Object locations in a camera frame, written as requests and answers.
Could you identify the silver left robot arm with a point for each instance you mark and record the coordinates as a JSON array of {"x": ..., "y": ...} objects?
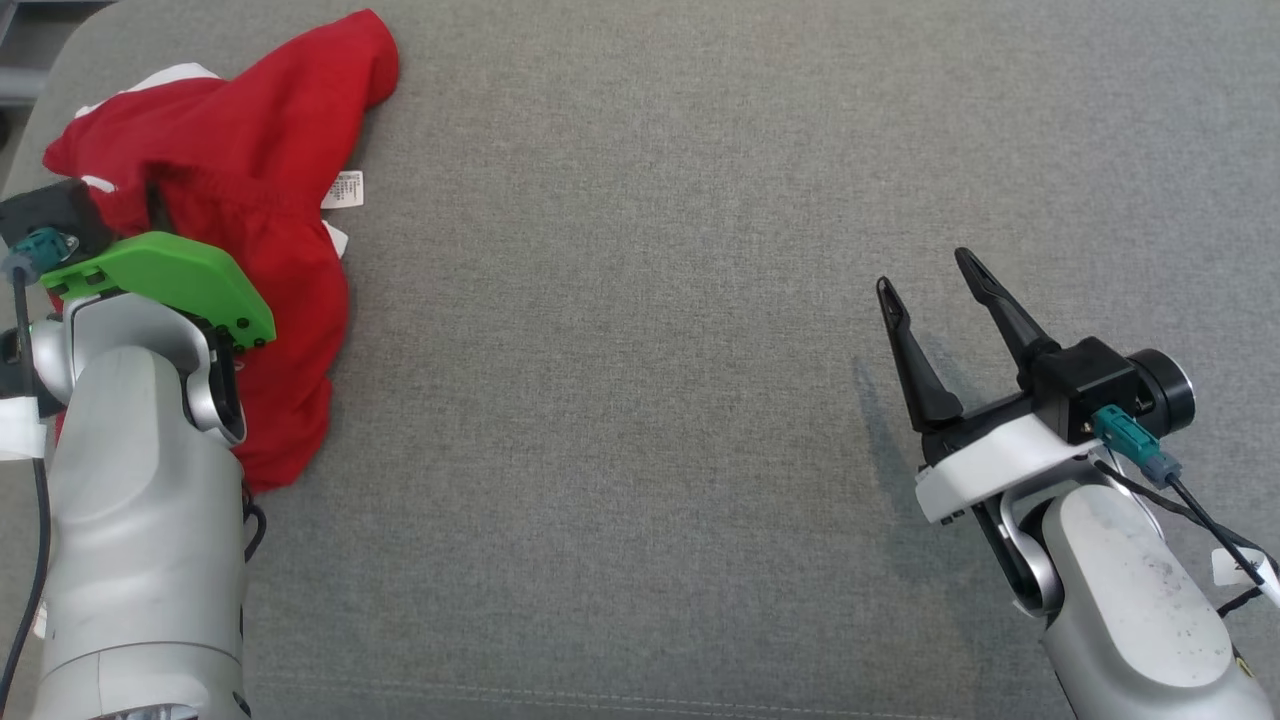
[{"x": 130, "y": 520}]

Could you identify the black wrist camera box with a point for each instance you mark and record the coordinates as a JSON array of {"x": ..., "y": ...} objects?
[
  {"x": 55, "y": 210},
  {"x": 1090, "y": 380}
]

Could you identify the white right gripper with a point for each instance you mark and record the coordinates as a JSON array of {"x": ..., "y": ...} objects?
[{"x": 990, "y": 465}]

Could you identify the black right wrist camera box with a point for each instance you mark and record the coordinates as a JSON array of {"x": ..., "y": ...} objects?
[{"x": 1090, "y": 380}]

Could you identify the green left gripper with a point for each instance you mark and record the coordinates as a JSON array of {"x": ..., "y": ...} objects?
[{"x": 170, "y": 275}]

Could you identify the red jersey with black number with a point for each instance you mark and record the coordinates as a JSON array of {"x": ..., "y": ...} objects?
[{"x": 250, "y": 100}]

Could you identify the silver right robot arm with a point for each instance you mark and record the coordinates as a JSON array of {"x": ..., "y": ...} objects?
[{"x": 1140, "y": 600}]

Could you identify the grey fabric sofa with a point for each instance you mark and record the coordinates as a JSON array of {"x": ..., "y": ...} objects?
[{"x": 650, "y": 350}]

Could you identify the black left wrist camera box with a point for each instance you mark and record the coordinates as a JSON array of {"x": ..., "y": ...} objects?
[{"x": 55, "y": 210}]

